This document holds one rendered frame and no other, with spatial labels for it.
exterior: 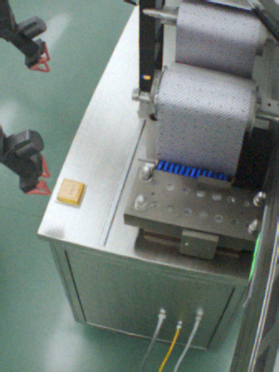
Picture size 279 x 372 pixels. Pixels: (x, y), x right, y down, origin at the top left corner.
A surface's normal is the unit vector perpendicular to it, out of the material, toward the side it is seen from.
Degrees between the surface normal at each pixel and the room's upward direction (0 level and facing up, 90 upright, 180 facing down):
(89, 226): 0
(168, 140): 90
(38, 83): 0
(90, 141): 0
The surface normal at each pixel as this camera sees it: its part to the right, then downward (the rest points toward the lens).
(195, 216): 0.00, -0.55
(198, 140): -0.25, 0.81
